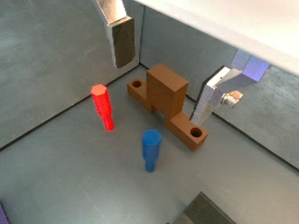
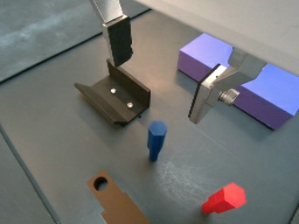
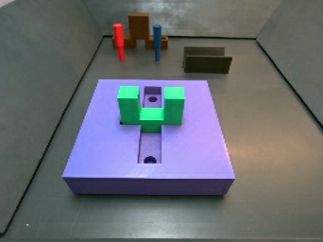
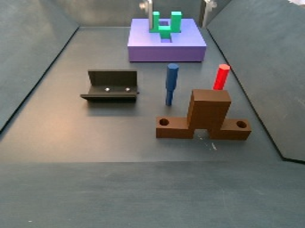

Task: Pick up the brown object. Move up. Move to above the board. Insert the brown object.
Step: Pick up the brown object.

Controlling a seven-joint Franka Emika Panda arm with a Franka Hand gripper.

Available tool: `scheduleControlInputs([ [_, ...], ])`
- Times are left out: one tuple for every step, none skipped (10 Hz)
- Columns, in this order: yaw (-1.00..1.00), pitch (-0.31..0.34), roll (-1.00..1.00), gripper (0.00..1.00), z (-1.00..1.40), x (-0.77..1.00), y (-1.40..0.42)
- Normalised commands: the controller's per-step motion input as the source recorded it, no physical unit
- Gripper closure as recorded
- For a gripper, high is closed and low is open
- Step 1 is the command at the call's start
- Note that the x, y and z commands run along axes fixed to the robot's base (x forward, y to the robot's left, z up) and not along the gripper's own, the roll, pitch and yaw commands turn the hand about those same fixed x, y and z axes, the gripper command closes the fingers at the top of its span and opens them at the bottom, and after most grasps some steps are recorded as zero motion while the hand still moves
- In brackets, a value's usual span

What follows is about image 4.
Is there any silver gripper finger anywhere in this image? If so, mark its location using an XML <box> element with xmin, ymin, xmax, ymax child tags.
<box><xmin>139</xmin><ymin>0</ymin><xmax>154</xmax><ymax>29</ymax></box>
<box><xmin>202</xmin><ymin>0</ymin><xmax>217</xmax><ymax>27</ymax></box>

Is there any brown T-shaped block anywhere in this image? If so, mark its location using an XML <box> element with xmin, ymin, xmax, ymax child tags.
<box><xmin>157</xmin><ymin>89</ymin><xmax>252</xmax><ymax>141</ymax></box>

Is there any purple square board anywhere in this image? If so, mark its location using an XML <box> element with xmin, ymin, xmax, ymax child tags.
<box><xmin>127</xmin><ymin>19</ymin><xmax>208</xmax><ymax>62</ymax></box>

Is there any green U-shaped block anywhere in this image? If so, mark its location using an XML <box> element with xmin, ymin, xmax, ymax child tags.
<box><xmin>150</xmin><ymin>12</ymin><xmax>182</xmax><ymax>39</ymax></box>

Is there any blue stepped peg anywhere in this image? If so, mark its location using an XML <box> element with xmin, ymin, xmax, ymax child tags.
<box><xmin>166</xmin><ymin>63</ymin><xmax>180</xmax><ymax>106</ymax></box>

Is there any red stepped peg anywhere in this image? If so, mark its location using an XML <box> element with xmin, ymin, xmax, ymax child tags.
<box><xmin>213</xmin><ymin>64</ymin><xmax>230</xmax><ymax>90</ymax></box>

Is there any black angle bracket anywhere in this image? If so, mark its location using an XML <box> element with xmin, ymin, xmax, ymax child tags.
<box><xmin>82</xmin><ymin>69</ymin><xmax>138</xmax><ymax>102</ymax></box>

